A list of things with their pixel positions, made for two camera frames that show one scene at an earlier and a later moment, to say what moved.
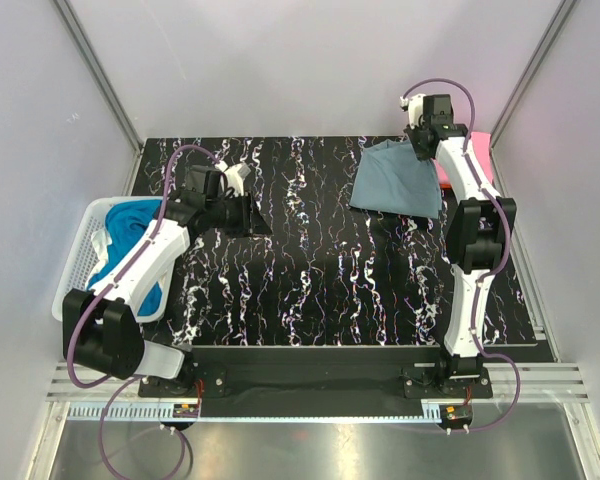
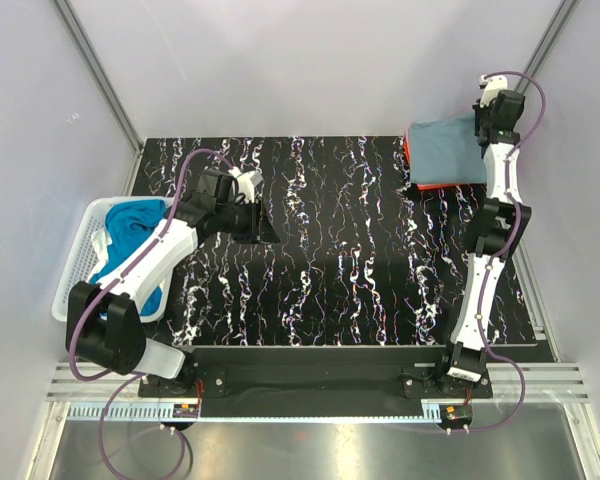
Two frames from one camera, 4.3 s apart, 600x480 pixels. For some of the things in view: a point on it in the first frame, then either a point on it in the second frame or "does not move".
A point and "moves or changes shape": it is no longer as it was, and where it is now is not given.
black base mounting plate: [316, 375] does not move
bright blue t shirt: [124, 222] does not move
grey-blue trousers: [391, 179] moves or changes shape
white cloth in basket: [101, 240] does not move
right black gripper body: [421, 145] -> [483, 125]
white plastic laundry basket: [84, 253] does not move
